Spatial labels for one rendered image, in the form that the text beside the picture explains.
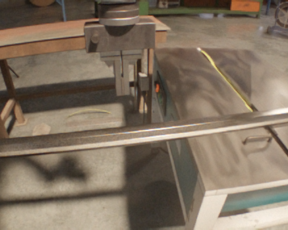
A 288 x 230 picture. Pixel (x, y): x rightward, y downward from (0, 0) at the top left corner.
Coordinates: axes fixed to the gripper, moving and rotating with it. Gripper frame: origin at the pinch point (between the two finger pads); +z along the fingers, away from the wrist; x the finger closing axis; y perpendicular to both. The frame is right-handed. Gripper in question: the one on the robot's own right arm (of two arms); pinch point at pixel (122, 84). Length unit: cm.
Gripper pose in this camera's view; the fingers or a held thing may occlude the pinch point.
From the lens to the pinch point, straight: 48.3
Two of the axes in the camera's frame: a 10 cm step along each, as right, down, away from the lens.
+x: 9.8, -1.0, 1.5
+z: 0.0, 8.3, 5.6
